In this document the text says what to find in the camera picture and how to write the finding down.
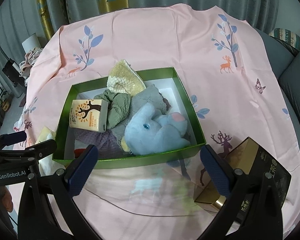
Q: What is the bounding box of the black gold tin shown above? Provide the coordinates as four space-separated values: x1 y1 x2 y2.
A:
193 137 292 227

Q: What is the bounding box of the cream yellow fluffy towel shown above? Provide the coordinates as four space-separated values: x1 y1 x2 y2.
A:
107 59 147 96

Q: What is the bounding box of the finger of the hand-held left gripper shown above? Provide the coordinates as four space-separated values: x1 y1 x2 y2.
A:
0 131 27 147
0 139 57 161

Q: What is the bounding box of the grey sofa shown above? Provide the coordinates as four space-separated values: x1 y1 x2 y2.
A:
254 27 300 160

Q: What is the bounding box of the person's left hand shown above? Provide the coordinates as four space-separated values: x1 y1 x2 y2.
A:
0 187 14 213

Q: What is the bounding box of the green grey cloth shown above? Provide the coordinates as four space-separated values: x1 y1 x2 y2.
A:
94 89 132 130

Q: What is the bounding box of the upright vacuum cleaner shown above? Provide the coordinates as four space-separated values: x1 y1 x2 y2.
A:
0 29 25 89

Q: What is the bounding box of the beige tree print tissue packet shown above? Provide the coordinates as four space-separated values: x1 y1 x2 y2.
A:
69 99 109 133

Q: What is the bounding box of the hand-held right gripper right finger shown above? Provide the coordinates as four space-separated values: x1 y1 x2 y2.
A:
200 144 284 240

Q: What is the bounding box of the printed cushion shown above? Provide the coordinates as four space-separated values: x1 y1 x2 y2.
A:
269 27 300 52

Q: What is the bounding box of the lilac waffle cloth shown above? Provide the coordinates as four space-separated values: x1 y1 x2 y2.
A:
74 127 125 159

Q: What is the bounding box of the pile of clothes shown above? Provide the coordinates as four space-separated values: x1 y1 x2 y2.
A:
19 46 43 78

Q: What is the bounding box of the blue plush elephant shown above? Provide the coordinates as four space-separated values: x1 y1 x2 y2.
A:
121 104 190 155

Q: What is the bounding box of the potted plant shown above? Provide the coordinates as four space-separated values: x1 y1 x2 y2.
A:
0 90 12 113

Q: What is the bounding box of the pink printed sheet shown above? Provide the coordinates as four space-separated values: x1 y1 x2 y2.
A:
14 4 300 240

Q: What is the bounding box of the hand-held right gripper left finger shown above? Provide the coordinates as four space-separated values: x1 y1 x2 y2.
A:
16 144 108 240

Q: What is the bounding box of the purple grey cloth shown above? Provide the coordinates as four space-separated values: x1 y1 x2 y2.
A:
110 84 173 145

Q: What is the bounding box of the green cardboard box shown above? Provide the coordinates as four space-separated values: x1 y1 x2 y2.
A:
52 67 207 171

